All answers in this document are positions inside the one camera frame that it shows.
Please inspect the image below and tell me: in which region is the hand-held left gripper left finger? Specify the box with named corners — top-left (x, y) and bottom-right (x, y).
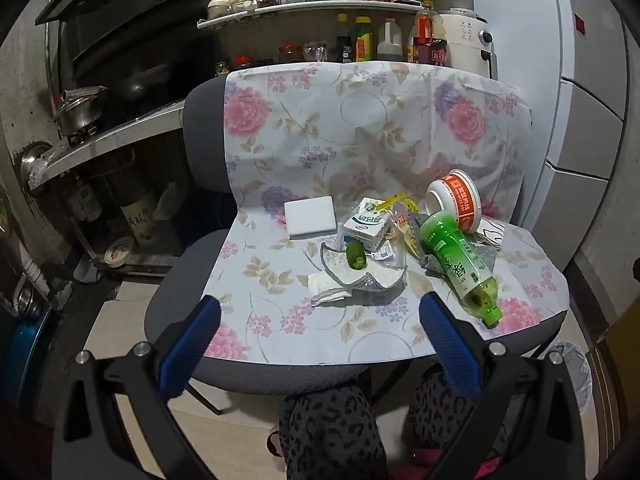
top-left (50, 295), bottom-right (223, 480)

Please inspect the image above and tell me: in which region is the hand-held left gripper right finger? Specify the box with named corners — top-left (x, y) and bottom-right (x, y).
top-left (419, 291), bottom-right (596, 480)

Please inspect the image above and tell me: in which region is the green plastic bottle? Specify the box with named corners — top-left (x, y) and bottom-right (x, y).
top-left (419, 212), bottom-right (503, 330)

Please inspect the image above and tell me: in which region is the trash bin with bag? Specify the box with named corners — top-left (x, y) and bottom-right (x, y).
top-left (547, 340), bottom-right (593, 416)

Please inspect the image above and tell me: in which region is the green cucumber piece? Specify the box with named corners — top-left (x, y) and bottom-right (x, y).
top-left (345, 241), bottom-right (368, 270)

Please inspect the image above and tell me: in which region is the white tissue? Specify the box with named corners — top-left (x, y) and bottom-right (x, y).
top-left (307, 272), bottom-right (353, 307)

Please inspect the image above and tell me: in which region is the orange white noodle cup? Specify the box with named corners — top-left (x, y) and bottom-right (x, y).
top-left (425, 169), bottom-right (483, 235)

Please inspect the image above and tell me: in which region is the white milk carton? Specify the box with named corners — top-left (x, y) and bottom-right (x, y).
top-left (341, 197), bottom-right (393, 253)

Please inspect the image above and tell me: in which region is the yellow plastic wrapper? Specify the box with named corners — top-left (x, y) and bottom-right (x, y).
top-left (372, 199), bottom-right (423, 256)

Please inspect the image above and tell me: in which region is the person's right leg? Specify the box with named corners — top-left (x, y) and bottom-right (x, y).
top-left (407, 362), bottom-right (501, 480)

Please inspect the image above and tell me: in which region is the person's leg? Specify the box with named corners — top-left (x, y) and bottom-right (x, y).
top-left (279, 380), bottom-right (391, 480)
top-left (407, 362), bottom-right (501, 480)

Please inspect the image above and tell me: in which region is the grey office chair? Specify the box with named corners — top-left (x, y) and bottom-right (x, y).
top-left (144, 62), bottom-right (571, 408)

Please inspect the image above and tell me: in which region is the clear plastic packaging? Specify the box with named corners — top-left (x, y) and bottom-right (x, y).
top-left (320, 242), bottom-right (408, 293)

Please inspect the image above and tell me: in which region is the patterned bowl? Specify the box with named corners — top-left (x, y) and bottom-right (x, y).
top-left (104, 236), bottom-right (136, 266)

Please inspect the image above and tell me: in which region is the labelled bottle under counter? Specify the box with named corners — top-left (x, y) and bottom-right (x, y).
top-left (120, 190), bottom-right (161, 248)

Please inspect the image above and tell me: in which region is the white plastic jug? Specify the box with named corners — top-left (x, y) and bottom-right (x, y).
top-left (152, 180), bottom-right (183, 221)

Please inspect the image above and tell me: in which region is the person's left leg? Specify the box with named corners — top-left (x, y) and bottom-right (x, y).
top-left (279, 380), bottom-right (391, 480)

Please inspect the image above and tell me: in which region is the blue basin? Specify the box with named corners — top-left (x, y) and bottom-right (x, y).
top-left (0, 300), bottom-right (51, 411)

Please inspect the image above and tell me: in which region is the white foam block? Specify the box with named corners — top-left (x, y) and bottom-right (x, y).
top-left (284, 195), bottom-right (337, 238)

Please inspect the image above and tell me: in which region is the steel kitchen counter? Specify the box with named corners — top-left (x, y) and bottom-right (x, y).
top-left (27, 100), bottom-right (186, 196)

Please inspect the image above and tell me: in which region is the floral printed cloth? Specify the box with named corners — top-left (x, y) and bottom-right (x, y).
top-left (202, 61), bottom-right (571, 366)

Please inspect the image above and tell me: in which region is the steel pot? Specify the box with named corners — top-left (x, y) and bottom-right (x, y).
top-left (52, 87), bottom-right (108, 136)

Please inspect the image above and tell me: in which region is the dark wok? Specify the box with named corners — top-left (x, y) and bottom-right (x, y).
top-left (112, 62), bottom-right (173, 101)

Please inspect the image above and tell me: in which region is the grey refrigerator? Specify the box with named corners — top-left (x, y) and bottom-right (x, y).
top-left (467, 0), bottom-right (631, 271)

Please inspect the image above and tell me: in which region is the white kitchen appliance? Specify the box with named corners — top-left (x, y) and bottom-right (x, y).
top-left (440, 7), bottom-right (498, 81)

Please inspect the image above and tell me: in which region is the large cooking oil bottle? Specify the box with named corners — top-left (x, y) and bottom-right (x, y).
top-left (407, 0), bottom-right (448, 67)

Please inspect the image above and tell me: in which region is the yellow green bottle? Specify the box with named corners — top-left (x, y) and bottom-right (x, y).
top-left (354, 16), bottom-right (375, 63)

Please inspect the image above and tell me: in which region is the small dark bottle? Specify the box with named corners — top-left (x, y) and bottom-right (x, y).
top-left (336, 14), bottom-right (355, 64)

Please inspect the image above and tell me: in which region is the white corner shelf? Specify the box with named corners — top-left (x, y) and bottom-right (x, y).
top-left (196, 0), bottom-right (426, 30)

